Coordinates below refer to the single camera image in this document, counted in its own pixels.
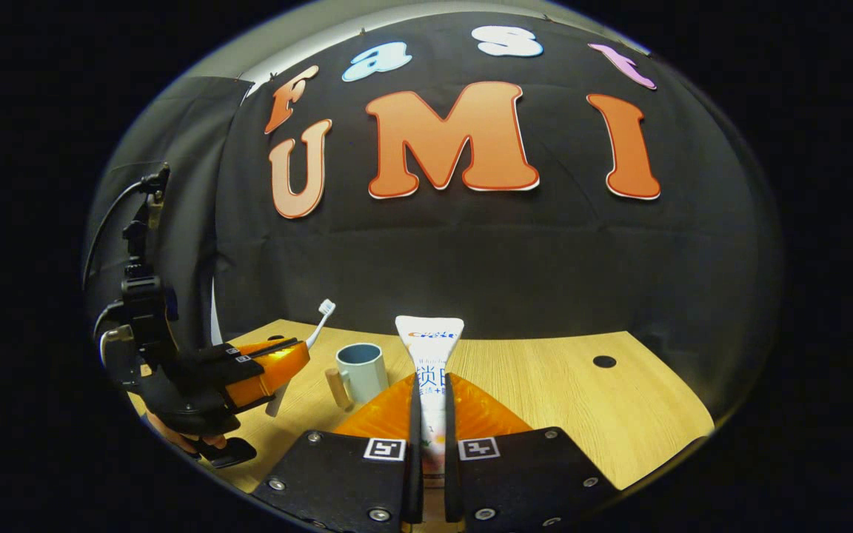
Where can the wooden desktop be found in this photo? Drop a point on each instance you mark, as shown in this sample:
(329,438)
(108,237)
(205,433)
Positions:
(582,414)

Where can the black backdrop cloth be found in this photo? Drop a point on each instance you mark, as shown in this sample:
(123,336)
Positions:
(471,259)

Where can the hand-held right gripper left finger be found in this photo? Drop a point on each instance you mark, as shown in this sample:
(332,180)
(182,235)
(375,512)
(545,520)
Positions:
(416,459)

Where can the white toothbrush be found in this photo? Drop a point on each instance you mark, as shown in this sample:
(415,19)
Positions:
(325,311)

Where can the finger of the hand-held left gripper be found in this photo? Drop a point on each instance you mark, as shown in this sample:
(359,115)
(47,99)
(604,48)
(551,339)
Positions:
(249,352)
(271,374)

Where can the white toothpaste tube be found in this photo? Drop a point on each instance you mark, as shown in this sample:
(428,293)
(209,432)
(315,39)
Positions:
(430,348)

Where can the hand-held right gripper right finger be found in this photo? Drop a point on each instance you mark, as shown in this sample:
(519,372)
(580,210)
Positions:
(452,459)

